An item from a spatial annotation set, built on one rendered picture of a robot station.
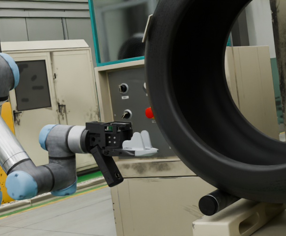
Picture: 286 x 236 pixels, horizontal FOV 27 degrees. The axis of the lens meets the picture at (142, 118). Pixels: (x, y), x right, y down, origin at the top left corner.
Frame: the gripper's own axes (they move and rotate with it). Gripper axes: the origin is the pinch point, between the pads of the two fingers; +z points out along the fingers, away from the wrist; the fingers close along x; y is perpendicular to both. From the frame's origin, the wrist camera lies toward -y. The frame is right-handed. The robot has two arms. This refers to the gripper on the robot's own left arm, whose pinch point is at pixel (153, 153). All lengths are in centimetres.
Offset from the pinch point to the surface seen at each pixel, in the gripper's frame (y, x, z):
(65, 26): 73, 794, -688
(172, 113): 12.0, -12.3, 12.8
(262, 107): 4, 81, -2
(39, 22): 81, 730, -698
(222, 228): -12.3, -12.1, 24.2
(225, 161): 2.3, -12.4, 25.2
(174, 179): -20, 55, -25
